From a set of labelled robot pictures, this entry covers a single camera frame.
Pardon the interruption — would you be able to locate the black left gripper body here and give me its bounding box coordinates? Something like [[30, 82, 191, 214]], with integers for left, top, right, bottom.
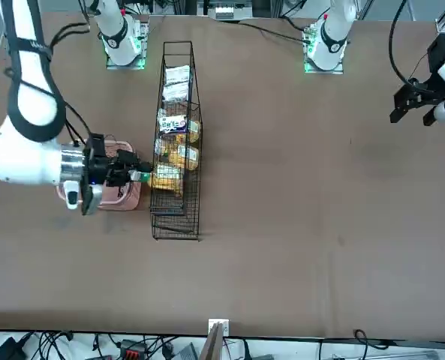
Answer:
[[409, 74, 445, 103]]

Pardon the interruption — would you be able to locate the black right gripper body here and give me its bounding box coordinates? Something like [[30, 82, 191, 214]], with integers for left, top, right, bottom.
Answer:
[[83, 148, 115, 188]]

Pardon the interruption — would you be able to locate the pink plastic basket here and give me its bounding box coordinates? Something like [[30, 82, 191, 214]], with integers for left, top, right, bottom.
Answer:
[[56, 139, 143, 212]]

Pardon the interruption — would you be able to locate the white packet blue print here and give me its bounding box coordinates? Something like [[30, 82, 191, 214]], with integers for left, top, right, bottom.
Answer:
[[158, 114, 188, 135]]

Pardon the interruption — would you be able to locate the black wrist box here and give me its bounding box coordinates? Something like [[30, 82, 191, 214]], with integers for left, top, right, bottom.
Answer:
[[86, 133, 106, 158], [427, 33, 445, 76]]

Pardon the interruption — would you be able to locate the red black power strip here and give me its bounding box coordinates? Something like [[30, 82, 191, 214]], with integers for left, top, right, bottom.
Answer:
[[117, 339, 149, 360]]

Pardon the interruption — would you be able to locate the grey power adapter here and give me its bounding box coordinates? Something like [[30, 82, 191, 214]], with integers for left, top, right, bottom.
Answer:
[[173, 343, 200, 360]]

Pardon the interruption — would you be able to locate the black power adapter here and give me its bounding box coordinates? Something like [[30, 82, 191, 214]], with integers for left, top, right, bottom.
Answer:
[[0, 336, 29, 360]]

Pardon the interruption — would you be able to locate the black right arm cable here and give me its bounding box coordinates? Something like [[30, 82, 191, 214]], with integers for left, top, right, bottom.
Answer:
[[4, 20, 95, 148]]

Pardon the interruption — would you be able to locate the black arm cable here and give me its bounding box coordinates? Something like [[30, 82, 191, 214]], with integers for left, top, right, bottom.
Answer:
[[389, 0, 433, 91], [4, 20, 95, 148]]

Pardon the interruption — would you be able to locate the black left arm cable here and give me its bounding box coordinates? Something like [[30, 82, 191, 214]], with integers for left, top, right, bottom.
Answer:
[[389, 0, 433, 91]]

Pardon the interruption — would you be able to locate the black wire shelf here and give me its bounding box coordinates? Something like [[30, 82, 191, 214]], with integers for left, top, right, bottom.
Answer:
[[149, 40, 205, 242]]

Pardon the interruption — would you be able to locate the black table cable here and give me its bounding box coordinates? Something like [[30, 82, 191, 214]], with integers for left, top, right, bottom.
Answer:
[[239, 16, 313, 46]]

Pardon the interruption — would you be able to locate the aluminium bracket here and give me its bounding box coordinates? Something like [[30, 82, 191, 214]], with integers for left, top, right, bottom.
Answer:
[[208, 0, 239, 22]]

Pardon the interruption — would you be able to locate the aluminium post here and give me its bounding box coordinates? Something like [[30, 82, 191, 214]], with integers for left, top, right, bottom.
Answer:
[[199, 318, 230, 360]]

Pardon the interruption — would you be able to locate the aluminium rail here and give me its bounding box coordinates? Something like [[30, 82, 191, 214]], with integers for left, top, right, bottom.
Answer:
[[332, 349, 440, 360]]

